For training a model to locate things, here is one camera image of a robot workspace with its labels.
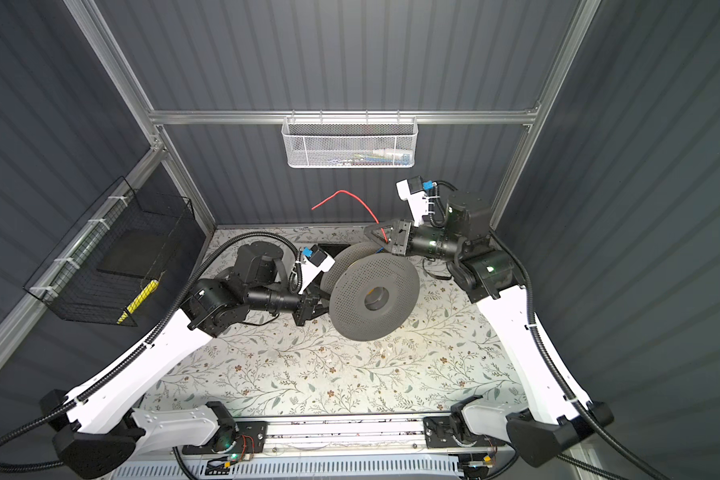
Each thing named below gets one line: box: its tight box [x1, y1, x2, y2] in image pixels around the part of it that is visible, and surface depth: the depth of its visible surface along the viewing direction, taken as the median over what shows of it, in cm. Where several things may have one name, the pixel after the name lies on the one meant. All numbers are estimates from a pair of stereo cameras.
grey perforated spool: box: [320, 241, 420, 341], surface depth 59 cm
